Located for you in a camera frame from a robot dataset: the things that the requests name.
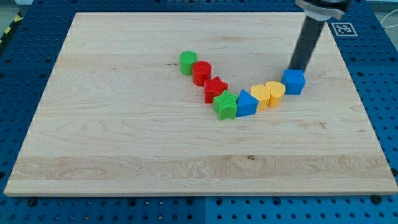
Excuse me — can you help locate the blue triangle block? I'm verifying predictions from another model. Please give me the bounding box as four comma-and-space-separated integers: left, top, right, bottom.
236, 90, 259, 117

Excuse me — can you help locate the red cylinder block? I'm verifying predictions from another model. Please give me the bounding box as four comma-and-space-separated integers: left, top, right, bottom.
192, 61, 211, 86

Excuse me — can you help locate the white fiducial marker tag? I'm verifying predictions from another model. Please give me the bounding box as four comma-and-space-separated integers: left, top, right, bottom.
331, 22, 358, 37

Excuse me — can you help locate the blue cube block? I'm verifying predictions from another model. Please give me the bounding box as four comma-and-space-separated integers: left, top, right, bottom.
281, 69, 305, 95

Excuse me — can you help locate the green cylinder block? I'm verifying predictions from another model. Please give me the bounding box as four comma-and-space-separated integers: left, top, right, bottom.
179, 50, 198, 76

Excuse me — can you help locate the yellow heart block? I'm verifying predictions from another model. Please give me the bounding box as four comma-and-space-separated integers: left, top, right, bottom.
266, 81, 286, 108

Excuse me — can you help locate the red star block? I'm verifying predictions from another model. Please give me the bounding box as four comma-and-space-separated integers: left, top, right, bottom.
204, 76, 228, 103

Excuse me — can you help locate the yellow black hazard tape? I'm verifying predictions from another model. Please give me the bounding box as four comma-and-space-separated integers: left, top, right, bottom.
1, 12, 24, 46

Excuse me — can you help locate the light wooden board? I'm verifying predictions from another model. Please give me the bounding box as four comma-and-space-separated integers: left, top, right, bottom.
4, 12, 397, 197

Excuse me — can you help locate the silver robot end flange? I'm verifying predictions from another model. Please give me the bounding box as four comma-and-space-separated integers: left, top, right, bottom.
295, 0, 353, 21

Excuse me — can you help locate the green star block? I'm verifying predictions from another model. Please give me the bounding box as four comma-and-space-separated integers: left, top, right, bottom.
213, 90, 239, 120

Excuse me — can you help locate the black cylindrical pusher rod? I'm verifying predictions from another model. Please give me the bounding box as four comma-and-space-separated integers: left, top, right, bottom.
289, 16, 325, 72

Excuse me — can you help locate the white cable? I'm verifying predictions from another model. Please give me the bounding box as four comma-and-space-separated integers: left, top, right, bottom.
379, 8, 398, 32

